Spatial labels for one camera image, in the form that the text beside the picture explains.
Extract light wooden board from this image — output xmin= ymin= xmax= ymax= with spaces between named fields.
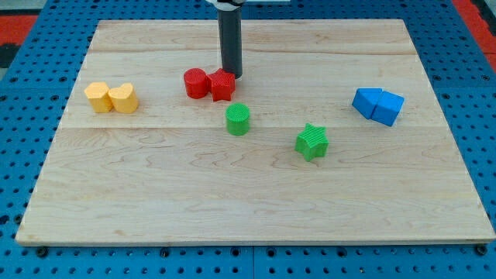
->
xmin=16 ymin=19 xmax=495 ymax=246

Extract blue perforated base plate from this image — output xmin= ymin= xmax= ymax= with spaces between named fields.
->
xmin=1 ymin=0 xmax=495 ymax=278

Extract blue triangle block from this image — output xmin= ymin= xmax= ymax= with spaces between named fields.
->
xmin=352 ymin=88 xmax=383 ymax=119

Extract green star block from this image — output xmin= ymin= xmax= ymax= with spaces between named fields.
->
xmin=294 ymin=123 xmax=329 ymax=162

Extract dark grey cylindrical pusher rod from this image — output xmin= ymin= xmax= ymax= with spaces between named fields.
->
xmin=216 ymin=3 xmax=243 ymax=79

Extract red star block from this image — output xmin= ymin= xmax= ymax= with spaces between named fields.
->
xmin=207 ymin=68 xmax=236 ymax=102

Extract red cylinder block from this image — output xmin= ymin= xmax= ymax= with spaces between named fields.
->
xmin=183 ymin=68 xmax=208 ymax=99

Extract green cylinder block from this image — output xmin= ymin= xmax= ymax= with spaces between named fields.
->
xmin=225 ymin=103 xmax=250 ymax=136

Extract blue cube block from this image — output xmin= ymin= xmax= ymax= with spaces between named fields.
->
xmin=371 ymin=91 xmax=405 ymax=126

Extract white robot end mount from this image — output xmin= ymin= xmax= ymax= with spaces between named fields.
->
xmin=206 ymin=0 xmax=246 ymax=6

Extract yellow heart block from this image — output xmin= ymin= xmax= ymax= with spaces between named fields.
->
xmin=108 ymin=83 xmax=139 ymax=113

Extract yellow pentagon block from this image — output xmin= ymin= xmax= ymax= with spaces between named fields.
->
xmin=84 ymin=81 xmax=113 ymax=113

